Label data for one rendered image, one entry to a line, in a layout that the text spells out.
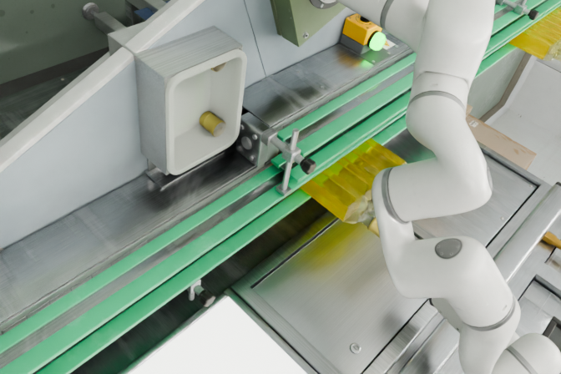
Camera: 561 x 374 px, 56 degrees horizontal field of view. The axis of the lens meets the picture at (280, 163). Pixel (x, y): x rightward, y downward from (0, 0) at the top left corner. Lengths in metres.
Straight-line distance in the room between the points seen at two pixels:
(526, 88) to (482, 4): 6.75
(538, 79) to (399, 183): 6.75
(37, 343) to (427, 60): 0.72
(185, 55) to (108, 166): 0.26
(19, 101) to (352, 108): 0.93
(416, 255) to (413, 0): 0.44
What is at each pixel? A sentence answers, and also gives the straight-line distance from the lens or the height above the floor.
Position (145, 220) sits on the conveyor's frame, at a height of 0.85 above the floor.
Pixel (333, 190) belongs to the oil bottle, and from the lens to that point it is 1.13.
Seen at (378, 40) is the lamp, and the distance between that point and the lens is 1.32.
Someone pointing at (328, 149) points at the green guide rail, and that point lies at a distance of 1.17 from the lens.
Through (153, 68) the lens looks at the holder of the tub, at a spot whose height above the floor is 0.80.
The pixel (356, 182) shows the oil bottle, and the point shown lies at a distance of 1.17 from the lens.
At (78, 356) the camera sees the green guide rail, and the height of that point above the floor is 0.95.
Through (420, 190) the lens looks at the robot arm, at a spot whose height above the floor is 1.23.
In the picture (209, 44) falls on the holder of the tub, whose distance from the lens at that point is 0.94.
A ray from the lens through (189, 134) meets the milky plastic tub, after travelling 1.06.
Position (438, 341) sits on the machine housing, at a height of 1.36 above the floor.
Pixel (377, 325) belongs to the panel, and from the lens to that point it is 1.15.
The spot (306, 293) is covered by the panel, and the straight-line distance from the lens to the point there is 1.15.
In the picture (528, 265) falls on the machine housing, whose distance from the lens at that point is 1.44.
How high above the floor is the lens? 1.38
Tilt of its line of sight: 25 degrees down
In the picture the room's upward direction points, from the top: 128 degrees clockwise
